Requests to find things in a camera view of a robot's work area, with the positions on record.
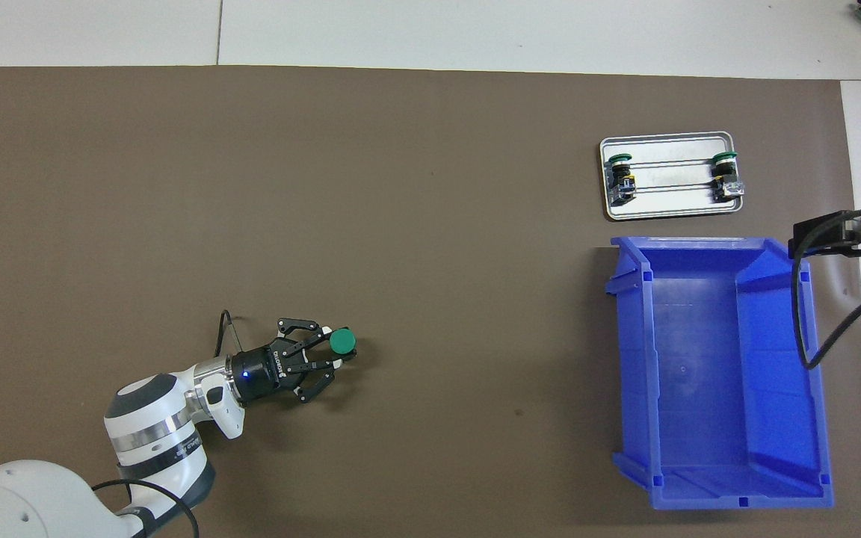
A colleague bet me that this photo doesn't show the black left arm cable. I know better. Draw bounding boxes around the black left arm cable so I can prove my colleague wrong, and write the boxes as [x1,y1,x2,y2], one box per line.
[90,309,242,538]

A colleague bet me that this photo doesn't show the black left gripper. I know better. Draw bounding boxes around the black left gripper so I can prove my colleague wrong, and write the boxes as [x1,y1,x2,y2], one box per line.
[230,318,357,408]

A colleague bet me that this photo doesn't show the green cap push button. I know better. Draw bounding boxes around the green cap push button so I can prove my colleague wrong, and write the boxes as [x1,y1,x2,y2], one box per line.
[709,150,745,204]
[605,152,639,206]
[328,327,358,358]

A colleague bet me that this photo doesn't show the blue plastic storage bin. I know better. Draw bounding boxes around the blue plastic storage bin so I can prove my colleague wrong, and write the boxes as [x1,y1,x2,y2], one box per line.
[604,235,835,511]

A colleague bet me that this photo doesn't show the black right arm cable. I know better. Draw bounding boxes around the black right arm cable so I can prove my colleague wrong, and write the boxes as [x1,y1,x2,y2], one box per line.
[793,215,861,371]

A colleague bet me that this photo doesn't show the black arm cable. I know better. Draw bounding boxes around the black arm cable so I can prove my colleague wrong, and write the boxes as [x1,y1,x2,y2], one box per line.
[90,309,242,538]
[793,215,861,371]

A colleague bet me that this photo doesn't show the grey metal tray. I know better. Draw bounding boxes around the grey metal tray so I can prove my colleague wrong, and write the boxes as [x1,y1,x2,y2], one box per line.
[599,132,745,222]

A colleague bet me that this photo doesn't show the brown table mat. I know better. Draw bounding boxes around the brown table mat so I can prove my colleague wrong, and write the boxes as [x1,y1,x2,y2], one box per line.
[0,66,861,538]

